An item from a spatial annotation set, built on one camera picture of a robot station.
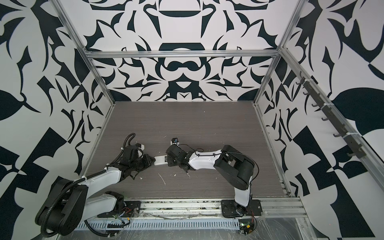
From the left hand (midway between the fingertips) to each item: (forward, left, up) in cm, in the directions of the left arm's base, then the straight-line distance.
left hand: (156, 157), depth 88 cm
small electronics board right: (-34, -45, -4) cm, 57 cm away
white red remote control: (-1, -3, -2) cm, 3 cm away
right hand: (0, -8, 0) cm, 8 cm away
